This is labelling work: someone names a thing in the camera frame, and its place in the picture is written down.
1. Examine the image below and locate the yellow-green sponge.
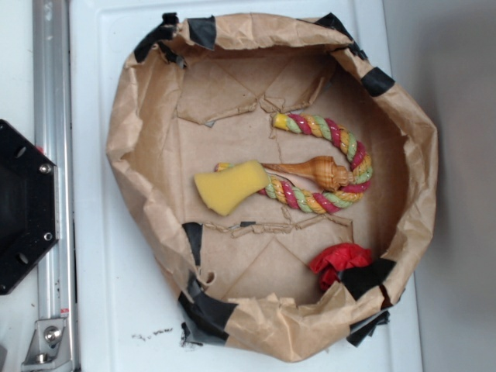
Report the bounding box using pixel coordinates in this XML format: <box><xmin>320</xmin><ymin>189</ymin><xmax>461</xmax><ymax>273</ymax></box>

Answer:
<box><xmin>194</xmin><ymin>160</ymin><xmax>270</xmax><ymax>216</ymax></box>

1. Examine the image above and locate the brown paper-lined bin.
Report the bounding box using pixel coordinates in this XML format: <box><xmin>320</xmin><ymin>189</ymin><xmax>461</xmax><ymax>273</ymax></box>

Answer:
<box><xmin>106</xmin><ymin>13</ymin><xmax>438</xmax><ymax>362</ymax></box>

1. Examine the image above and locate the orange spiral seashell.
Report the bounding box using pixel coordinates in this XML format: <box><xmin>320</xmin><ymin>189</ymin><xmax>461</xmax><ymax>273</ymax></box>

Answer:
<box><xmin>262</xmin><ymin>156</ymin><xmax>354</xmax><ymax>192</ymax></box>

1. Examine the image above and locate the crumpled red plastic piece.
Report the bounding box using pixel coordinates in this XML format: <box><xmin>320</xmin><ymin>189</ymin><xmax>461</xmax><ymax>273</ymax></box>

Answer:
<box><xmin>309</xmin><ymin>243</ymin><xmax>373</xmax><ymax>291</ymax></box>

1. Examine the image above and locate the multicolour twisted rope toy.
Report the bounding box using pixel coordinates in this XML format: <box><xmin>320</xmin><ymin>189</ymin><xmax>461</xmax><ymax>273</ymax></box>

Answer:
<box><xmin>214</xmin><ymin>112</ymin><xmax>373</xmax><ymax>215</ymax></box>

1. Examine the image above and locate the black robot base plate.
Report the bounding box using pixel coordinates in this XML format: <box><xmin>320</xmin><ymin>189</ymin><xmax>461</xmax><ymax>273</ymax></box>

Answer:
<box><xmin>1</xmin><ymin>120</ymin><xmax>58</xmax><ymax>295</ymax></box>

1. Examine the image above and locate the aluminium extrusion rail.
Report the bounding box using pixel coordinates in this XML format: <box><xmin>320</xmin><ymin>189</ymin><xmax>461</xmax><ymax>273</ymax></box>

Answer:
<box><xmin>33</xmin><ymin>1</ymin><xmax>81</xmax><ymax>371</ymax></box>

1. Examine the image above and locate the metal corner bracket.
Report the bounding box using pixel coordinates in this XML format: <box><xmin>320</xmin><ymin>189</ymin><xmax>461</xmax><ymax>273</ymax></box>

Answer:
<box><xmin>21</xmin><ymin>318</ymin><xmax>73</xmax><ymax>371</ymax></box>

